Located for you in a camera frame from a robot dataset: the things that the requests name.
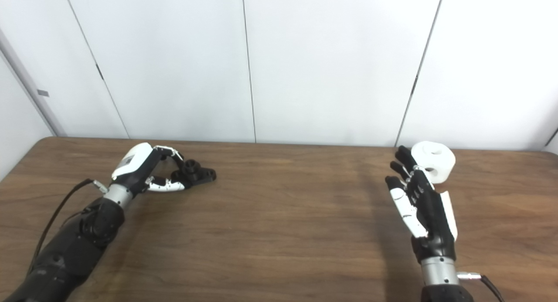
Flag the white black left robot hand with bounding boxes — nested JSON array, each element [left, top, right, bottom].
[[111, 143, 187, 197]]

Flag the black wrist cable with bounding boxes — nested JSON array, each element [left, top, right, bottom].
[[457, 271, 504, 302], [27, 178, 109, 276]]

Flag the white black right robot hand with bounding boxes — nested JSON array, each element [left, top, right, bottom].
[[385, 146, 458, 264]]

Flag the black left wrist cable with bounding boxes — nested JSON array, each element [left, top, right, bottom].
[[27, 178, 109, 276]]

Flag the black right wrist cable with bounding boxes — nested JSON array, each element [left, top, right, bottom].
[[457, 271, 504, 302]]

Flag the black flanged holder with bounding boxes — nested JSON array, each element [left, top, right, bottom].
[[171, 160, 217, 189]]

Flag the round white piece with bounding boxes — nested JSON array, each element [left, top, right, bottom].
[[410, 141, 456, 183]]

